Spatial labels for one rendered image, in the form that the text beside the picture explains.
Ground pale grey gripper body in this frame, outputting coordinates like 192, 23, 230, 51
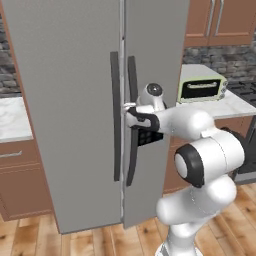
122, 101, 139, 128

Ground grey freezer door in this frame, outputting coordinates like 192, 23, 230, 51
1, 0, 126, 235

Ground grey fridge door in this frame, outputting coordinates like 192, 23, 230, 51
121, 0, 191, 230

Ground pale green toaster oven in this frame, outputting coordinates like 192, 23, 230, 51
176, 73, 229, 105

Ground brown base cupboard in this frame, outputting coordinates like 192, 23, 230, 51
162, 115, 256, 195

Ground black stove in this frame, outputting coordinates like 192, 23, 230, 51
227, 80, 256, 185

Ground brown base cupboards with drawer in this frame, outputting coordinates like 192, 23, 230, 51
0, 138, 54, 222

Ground dark freezer door handle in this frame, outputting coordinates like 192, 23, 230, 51
109, 50, 123, 183

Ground dark fridge door handle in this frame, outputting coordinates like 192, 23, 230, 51
125, 55, 141, 188

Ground brown wall cupboards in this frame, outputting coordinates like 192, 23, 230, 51
184, 0, 256, 48

